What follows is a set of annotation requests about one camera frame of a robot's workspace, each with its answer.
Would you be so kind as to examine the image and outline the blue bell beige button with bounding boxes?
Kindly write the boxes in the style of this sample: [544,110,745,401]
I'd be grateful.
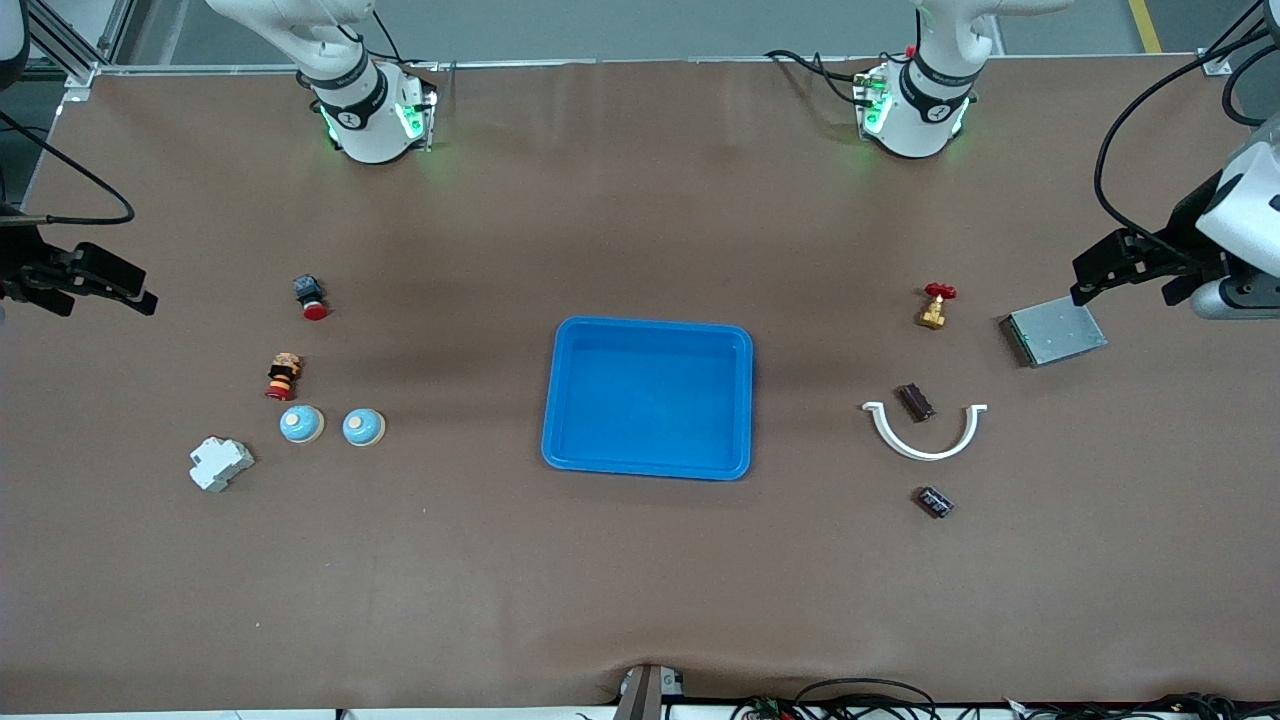
[279,404,325,445]
[342,407,387,448]

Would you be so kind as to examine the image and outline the blue plastic tray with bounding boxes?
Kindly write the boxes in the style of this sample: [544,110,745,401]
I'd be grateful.
[541,317,754,482]

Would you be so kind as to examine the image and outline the grey metal box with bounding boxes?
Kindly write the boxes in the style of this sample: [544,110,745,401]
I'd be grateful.
[1000,294,1109,369]

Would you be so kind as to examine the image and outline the red yellow black pushbutton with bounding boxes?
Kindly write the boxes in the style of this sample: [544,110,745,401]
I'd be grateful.
[264,352,303,402]

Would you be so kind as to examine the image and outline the white circuit breaker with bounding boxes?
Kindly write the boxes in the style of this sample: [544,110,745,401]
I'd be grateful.
[189,436,256,493]

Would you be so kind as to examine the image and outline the white semicircular pipe clamp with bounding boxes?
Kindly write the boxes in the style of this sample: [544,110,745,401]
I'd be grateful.
[862,402,989,462]

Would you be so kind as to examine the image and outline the brass valve red handle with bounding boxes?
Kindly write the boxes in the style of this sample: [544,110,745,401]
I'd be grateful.
[915,282,958,330]

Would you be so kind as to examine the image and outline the aluminium frame profile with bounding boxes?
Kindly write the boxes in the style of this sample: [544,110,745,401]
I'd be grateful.
[20,0,136,101]
[1200,0,1280,77]

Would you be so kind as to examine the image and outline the black right base cable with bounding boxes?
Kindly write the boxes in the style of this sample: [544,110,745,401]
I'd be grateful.
[350,0,441,76]

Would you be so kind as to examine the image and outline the black left base cables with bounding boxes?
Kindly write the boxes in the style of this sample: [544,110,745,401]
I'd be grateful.
[765,48,873,109]

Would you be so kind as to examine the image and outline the black cable bundle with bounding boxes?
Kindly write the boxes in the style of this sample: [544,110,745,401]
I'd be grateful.
[1000,690,1280,720]

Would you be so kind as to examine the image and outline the black looped cable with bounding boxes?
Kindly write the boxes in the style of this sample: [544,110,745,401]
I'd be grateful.
[730,678,941,720]

